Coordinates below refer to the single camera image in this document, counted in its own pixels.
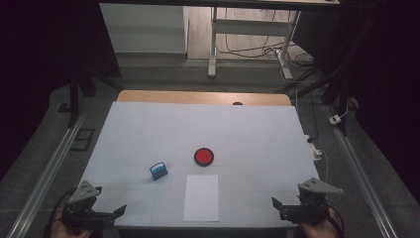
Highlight person's right hand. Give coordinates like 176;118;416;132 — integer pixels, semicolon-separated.
298;209;341;238

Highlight blue stamp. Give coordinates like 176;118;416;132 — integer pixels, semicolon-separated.
149;162;168;181

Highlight person's left hand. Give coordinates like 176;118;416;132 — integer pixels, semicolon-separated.
49;211;95;238

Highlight aluminium rail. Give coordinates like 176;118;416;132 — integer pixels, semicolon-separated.
324;105;399;238
6;108;87;238

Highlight red ink pad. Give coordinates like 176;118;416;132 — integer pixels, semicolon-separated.
193;147;215;168

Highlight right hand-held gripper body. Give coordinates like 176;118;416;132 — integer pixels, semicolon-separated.
286;177;345;226

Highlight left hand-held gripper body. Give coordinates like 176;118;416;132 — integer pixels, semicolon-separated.
60;179;117;230

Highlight black metal stand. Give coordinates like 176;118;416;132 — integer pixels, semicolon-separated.
276;19;360;137
66;63;125;129

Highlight white paper sheet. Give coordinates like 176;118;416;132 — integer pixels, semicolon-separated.
183;174;220;223

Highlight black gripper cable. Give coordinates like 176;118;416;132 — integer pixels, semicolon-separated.
44;186;77;238
326;204;347;238

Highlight white cabinet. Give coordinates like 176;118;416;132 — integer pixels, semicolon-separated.
98;3;190;56

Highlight white desk frame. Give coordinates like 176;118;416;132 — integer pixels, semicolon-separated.
207;6;302;80

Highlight black rectangular frame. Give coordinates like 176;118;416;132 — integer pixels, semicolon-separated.
69;128;96;153

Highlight black floor cables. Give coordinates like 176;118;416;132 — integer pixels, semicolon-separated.
216;9;316;72

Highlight white power strip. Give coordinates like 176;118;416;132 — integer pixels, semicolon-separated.
305;134;324;162

